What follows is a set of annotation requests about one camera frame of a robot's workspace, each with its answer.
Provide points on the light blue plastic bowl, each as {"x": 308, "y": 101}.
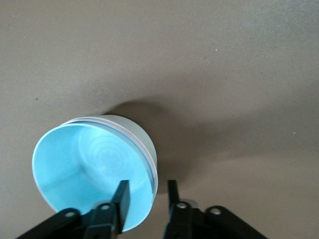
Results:
{"x": 82, "y": 169}

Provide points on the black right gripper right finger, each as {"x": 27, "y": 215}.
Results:
{"x": 182, "y": 219}

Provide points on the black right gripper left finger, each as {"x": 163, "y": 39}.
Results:
{"x": 119, "y": 211}

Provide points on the brown table cloth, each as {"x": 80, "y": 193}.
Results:
{"x": 224, "y": 62}

